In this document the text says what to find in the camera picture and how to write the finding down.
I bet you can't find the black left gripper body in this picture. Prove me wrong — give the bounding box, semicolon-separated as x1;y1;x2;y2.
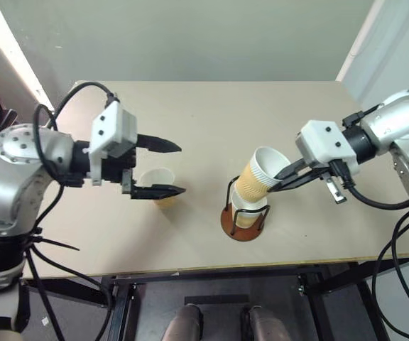
97;146;138;195

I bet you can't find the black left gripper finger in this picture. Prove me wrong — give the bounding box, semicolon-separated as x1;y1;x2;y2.
129;183;187;201
135;134;182;155

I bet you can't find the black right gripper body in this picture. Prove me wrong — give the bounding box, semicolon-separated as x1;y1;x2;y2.
301;158;333;178

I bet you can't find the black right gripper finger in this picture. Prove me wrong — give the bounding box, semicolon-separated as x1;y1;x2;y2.
267;168;330;194
273;158;309;182

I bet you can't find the brown ribbed paper cup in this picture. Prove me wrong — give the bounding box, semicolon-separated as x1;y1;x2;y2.
234;146;293;205
139;168;176;209
230;190;269;229

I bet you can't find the black zip tie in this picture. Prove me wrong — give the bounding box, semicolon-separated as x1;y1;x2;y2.
30;227;81;251

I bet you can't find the black floor mat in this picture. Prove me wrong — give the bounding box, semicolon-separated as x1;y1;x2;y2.
183;294;249;306

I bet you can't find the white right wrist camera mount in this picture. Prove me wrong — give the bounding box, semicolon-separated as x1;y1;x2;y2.
294;119;361;177

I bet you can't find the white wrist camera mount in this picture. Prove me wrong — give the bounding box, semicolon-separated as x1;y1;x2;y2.
294;119;361;177
85;101;138;188

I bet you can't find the small silver metal bracket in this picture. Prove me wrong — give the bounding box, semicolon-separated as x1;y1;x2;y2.
324;176;348;206

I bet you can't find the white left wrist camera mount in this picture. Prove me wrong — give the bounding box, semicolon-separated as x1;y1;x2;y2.
85;101;138;188

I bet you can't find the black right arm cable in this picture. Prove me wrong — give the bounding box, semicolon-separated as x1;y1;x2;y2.
328;159;409;209

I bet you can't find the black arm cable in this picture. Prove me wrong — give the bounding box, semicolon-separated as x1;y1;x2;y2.
30;82;121;256
328;159;409;209

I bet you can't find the brown wire cup holder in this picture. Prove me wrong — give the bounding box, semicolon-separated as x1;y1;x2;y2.
219;175;271;243

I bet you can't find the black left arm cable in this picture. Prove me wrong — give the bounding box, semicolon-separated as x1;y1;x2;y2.
30;82;121;256

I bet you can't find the black metal table frame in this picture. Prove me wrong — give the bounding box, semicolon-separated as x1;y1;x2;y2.
23;260;409;341

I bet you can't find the black body cable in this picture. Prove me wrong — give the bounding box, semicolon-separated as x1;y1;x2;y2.
370;207;409;341
19;244;115;341

